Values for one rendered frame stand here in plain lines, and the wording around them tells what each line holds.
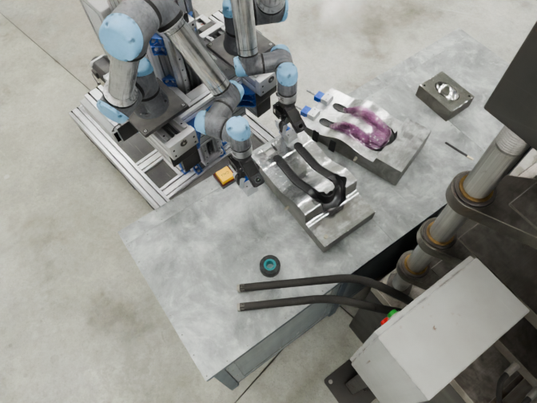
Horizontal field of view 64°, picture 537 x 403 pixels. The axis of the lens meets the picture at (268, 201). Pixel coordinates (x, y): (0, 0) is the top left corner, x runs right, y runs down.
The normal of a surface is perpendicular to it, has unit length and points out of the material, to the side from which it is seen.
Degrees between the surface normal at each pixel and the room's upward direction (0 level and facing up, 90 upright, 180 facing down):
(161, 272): 0
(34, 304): 0
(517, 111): 90
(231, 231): 0
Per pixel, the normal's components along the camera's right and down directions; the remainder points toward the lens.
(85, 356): -0.04, -0.47
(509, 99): -0.82, 0.52
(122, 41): -0.36, 0.78
